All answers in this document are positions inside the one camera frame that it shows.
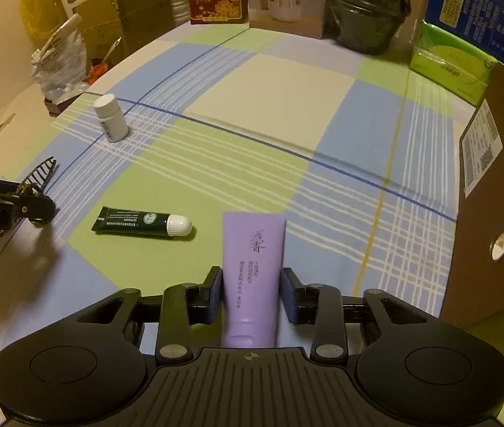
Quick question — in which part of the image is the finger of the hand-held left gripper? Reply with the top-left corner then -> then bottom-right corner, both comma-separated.
9,195 -> 57,226

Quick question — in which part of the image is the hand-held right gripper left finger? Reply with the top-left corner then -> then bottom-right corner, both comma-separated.
76,266 -> 224,364

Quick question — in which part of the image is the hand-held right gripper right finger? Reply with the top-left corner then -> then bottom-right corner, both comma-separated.
281,267 -> 429,364

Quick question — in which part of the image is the dark patterned hair claw clip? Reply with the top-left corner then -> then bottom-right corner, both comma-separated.
0,156 -> 60,241

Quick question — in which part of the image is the purple tube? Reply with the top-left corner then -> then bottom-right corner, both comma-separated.
220,212 -> 287,349

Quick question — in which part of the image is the brown cardboard box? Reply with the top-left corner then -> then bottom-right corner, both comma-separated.
441,59 -> 504,328

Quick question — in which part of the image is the plaid cloth covered desktop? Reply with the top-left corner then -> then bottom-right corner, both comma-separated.
0,21 -> 504,385

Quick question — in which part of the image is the dark green tube white cap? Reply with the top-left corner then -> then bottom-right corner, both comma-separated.
91,205 -> 193,238

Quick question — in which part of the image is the dark red tray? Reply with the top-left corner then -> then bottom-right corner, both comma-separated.
43,91 -> 84,118

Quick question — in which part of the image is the small white bottle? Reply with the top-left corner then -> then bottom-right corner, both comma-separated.
93,94 -> 129,143

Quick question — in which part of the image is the crumpled silver plastic bag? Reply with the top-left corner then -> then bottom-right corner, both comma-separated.
30,13 -> 89,99

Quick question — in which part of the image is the yellow plastic bag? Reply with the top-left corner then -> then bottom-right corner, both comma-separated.
20,0 -> 80,55

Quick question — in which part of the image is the brown shipping carton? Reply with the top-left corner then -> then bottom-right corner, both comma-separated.
85,0 -> 178,62

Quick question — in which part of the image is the stack of white papers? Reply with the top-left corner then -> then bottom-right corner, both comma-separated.
169,0 -> 191,28

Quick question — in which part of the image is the green tissue pack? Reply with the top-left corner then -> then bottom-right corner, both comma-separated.
409,21 -> 499,107

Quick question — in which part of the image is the white humidifier box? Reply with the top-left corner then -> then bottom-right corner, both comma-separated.
247,0 -> 328,40

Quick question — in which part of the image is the blue printed box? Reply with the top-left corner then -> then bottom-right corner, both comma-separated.
425,0 -> 504,88

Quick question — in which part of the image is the orange handled tool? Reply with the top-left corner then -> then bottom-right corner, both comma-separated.
90,37 -> 124,84

